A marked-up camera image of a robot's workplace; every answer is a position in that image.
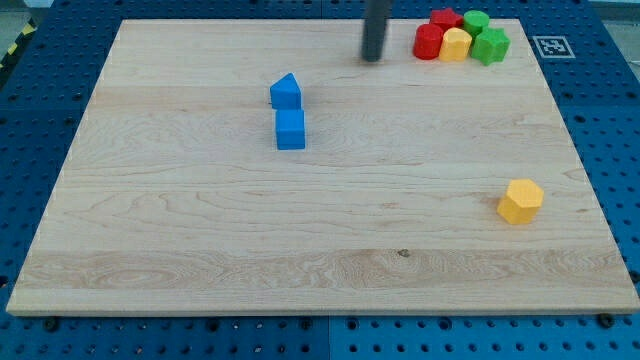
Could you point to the yellow black hazard tape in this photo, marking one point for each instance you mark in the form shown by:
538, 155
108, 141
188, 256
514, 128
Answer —
18, 47

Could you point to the green star block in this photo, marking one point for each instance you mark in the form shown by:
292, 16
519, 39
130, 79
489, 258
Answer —
490, 46

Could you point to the black and white fiducial tag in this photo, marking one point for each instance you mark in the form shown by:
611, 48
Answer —
553, 47

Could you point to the red cylinder block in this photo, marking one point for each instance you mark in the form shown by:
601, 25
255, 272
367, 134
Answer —
427, 41

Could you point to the green cylinder block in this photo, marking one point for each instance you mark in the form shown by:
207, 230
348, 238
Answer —
474, 21

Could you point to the yellow heart block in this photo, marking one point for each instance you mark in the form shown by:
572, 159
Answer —
455, 45

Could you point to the blue cube block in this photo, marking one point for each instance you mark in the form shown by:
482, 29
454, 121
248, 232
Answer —
290, 129

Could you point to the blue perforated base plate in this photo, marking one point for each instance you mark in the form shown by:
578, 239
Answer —
41, 107

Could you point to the light wooden board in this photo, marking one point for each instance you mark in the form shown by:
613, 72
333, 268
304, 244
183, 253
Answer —
175, 201

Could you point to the yellow hexagon block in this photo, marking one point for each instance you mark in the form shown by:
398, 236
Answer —
521, 201

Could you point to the blue triangle block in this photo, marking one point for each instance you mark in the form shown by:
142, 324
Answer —
286, 93

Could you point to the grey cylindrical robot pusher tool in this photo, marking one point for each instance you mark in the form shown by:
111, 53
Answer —
375, 18

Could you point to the red star block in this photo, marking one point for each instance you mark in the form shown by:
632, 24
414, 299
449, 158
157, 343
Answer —
446, 18

